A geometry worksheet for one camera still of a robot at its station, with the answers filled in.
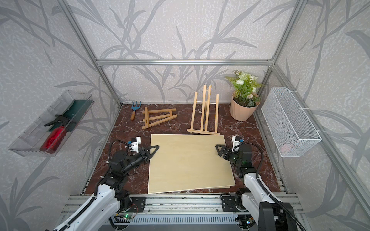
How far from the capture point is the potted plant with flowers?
0.95 m

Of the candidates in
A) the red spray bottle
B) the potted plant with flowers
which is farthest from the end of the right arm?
the red spray bottle

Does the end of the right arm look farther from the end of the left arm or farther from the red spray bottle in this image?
the red spray bottle

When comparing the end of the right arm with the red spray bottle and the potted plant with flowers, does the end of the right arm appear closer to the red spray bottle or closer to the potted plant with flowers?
the potted plant with flowers

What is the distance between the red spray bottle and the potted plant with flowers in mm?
942

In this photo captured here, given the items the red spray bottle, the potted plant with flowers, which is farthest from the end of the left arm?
the potted plant with flowers

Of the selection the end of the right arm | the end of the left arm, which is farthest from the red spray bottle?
the end of the right arm

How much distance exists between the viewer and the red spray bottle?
564 millimetres

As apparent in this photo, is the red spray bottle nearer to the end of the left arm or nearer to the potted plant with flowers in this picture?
the end of the left arm
